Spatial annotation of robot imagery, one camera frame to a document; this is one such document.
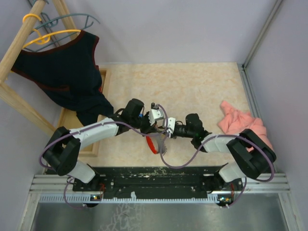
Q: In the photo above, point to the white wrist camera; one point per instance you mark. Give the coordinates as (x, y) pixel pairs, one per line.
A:
(156, 115)
(171, 125)

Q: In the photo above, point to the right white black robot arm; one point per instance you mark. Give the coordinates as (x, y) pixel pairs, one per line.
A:
(253, 158)

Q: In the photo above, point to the aluminium frame post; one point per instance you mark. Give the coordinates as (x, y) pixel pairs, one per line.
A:
(272, 15)

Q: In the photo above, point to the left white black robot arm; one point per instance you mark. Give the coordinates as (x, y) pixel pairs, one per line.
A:
(62, 151)

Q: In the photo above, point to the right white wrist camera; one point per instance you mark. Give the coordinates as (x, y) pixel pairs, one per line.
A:
(171, 125)

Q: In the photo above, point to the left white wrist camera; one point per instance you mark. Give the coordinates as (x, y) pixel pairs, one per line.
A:
(156, 115)

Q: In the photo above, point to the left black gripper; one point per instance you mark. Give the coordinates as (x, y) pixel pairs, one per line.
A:
(149, 129)

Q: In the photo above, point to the dark navy vest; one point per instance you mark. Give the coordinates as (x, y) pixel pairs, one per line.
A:
(69, 76)

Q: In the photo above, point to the teal plastic hanger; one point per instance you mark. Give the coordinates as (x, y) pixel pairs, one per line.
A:
(67, 20)

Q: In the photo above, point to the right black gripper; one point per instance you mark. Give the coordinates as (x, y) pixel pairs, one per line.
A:
(173, 135)

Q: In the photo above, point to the pink cloth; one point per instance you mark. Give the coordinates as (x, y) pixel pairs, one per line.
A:
(235, 121)

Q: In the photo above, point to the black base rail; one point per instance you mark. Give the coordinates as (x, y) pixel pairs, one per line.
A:
(157, 183)

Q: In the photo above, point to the yellow plastic hanger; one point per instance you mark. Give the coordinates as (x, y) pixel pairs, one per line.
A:
(41, 40)

